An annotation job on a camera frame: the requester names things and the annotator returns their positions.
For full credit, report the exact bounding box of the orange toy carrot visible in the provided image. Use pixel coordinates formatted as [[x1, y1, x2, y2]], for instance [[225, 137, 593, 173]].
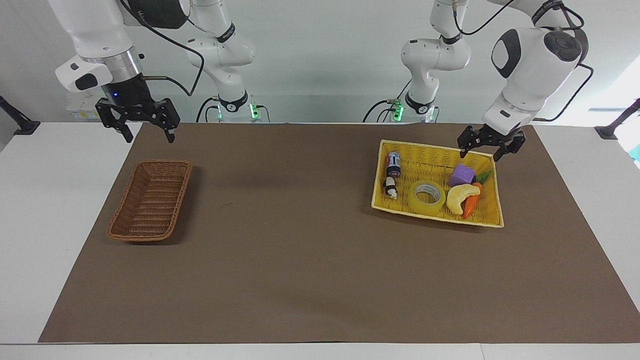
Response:
[[462, 169, 494, 220]]

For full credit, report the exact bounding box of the small toy drink can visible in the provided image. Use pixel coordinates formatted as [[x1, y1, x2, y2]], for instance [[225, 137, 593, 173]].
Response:
[[385, 151, 403, 180]]

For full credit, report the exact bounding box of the brown wicker basket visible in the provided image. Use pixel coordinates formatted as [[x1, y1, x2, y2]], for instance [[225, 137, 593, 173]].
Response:
[[107, 159, 194, 243]]

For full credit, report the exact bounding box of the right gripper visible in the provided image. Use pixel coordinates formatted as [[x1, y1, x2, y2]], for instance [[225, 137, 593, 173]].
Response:
[[95, 74, 181, 144]]

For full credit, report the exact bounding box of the yellow woven basket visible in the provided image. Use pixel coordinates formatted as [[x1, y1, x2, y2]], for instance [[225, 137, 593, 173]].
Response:
[[371, 139, 505, 229]]

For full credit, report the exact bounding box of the clear tape roll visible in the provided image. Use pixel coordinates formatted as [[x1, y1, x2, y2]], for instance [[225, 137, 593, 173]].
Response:
[[407, 180, 447, 217]]

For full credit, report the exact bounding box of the black stand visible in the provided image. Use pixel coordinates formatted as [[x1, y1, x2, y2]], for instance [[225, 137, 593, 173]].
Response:
[[594, 98, 640, 140], [0, 94, 41, 136]]

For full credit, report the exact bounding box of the purple toy cube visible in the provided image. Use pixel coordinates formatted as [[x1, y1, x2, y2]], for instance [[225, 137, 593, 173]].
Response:
[[447, 163, 477, 189]]

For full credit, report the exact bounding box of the yellow toy banana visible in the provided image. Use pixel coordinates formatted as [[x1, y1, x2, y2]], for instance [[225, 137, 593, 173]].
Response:
[[445, 183, 482, 216]]

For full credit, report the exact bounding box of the black cable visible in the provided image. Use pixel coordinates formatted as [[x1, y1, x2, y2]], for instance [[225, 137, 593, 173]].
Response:
[[451, 0, 595, 124], [117, 0, 206, 98], [195, 96, 221, 124], [363, 79, 412, 124]]

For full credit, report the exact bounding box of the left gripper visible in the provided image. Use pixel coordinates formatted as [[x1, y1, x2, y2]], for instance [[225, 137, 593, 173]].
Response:
[[457, 124, 527, 163]]

